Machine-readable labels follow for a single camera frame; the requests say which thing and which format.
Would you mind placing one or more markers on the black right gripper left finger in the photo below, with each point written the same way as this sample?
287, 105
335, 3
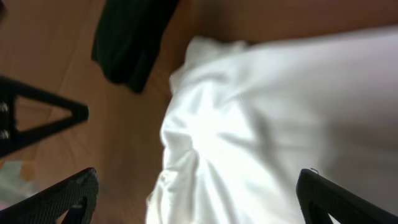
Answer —
73, 198

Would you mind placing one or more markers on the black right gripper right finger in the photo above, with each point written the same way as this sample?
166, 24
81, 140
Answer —
321, 200

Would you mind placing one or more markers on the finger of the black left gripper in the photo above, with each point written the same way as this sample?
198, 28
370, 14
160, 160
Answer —
13, 139

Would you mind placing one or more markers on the white printed t-shirt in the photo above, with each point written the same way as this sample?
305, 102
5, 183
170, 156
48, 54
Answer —
244, 120

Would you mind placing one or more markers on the black folded cloth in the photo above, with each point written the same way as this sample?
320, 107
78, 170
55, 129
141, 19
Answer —
127, 39

